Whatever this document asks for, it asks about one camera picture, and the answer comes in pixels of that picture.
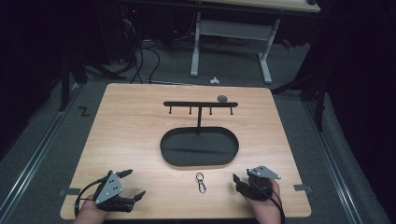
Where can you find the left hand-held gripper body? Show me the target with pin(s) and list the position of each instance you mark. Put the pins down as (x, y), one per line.
(109, 187)

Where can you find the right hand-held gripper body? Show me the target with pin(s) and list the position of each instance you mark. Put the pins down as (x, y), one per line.
(261, 182)

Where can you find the black key rack with tray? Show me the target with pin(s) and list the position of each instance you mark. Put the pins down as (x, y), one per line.
(199, 149)

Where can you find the person's right hand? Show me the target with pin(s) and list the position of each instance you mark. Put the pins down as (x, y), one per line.
(264, 210)

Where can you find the person's left hand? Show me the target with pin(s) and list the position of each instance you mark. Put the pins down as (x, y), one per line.
(90, 211)

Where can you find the grey tape strip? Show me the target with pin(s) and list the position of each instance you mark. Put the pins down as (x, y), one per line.
(302, 187)
(70, 192)

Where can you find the black tape floor mark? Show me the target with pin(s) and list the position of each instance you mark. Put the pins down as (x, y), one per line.
(84, 111)

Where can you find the grey round disc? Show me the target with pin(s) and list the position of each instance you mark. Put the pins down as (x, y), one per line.
(222, 98)

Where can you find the black metal stand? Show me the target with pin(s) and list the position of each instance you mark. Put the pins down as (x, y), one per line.
(64, 84)
(320, 102)

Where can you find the small white plastic piece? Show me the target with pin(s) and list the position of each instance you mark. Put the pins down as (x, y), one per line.
(214, 81)

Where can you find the white-legged desk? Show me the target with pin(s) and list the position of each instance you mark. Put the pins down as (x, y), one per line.
(236, 30)

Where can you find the metal floor rail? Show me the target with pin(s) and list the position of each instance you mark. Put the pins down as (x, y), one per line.
(336, 174)
(31, 165)

